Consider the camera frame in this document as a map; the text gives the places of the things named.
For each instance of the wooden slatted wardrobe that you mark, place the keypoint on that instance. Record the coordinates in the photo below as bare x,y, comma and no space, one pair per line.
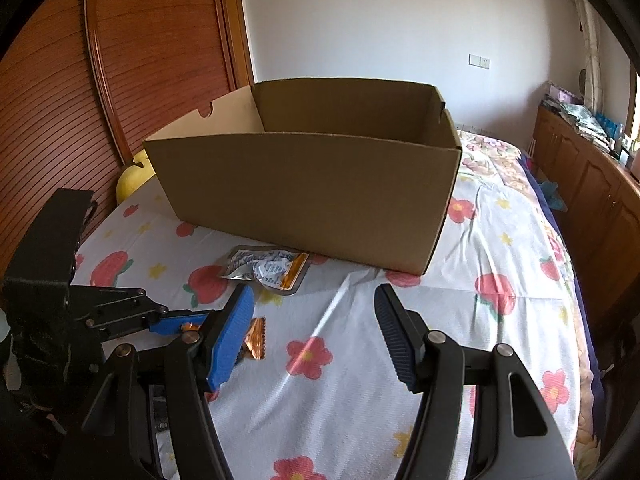
150,60

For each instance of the silver packet with orange edge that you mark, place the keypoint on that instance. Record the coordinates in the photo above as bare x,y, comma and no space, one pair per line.
265,267

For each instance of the yellow plush toy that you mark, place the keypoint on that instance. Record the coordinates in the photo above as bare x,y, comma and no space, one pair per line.
131,180

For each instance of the teal cloth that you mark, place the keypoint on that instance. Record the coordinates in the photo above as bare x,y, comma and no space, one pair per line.
552,192

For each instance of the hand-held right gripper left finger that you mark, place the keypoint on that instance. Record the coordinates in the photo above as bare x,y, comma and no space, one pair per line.
230,340

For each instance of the brown cardboard box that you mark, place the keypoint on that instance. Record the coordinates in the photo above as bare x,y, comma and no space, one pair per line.
300,195

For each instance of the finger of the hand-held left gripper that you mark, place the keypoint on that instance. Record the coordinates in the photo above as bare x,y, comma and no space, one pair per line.
170,324

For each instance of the copper foil snack packet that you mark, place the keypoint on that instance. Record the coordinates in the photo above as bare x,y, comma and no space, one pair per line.
255,340

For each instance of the white patterned curtain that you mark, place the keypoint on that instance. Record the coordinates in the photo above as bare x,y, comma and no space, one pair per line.
592,60

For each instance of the white wall switch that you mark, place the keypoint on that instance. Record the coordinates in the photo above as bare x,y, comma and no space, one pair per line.
479,60

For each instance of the wooden side cabinet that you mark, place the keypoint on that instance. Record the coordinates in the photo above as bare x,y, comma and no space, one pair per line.
595,200

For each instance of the pile of assorted packets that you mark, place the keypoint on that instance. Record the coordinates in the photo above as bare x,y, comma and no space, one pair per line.
585,120

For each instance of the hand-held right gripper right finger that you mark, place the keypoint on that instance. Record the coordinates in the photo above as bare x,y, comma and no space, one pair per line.
397,340

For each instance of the white floral bedsheet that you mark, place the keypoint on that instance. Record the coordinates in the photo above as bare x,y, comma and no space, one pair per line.
350,320

